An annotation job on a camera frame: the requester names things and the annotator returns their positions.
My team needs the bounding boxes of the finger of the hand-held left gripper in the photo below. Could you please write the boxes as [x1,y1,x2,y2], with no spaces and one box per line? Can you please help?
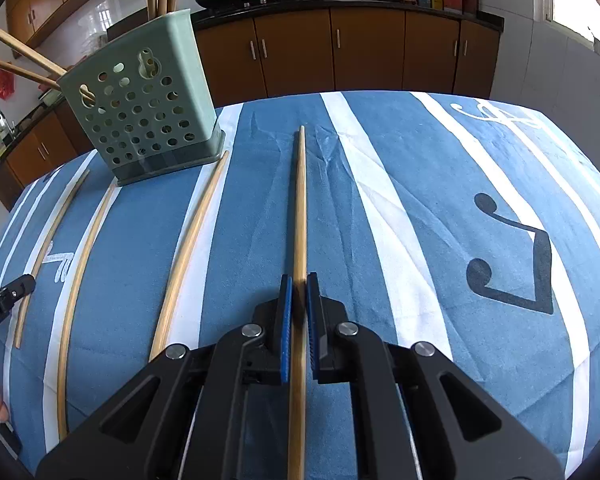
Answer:
[0,274,36,313]

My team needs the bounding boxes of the blue white striped tablecloth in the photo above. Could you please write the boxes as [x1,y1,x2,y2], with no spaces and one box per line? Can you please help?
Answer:
[0,91,600,480]

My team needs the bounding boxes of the wooden base cabinets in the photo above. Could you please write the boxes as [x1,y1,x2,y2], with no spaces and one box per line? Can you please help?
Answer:
[0,7,501,211]

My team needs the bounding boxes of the green perforated utensil holder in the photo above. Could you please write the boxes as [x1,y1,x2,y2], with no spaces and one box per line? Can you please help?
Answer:
[57,7,228,188]

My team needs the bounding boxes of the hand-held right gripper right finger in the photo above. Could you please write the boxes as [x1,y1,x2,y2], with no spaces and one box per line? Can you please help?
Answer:
[306,272,565,480]

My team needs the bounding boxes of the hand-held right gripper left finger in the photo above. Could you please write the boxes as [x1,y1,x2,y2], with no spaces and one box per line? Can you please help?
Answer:
[35,274,295,480]

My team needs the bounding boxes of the black kitchen countertop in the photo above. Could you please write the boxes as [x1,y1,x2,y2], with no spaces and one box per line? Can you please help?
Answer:
[0,0,506,181]

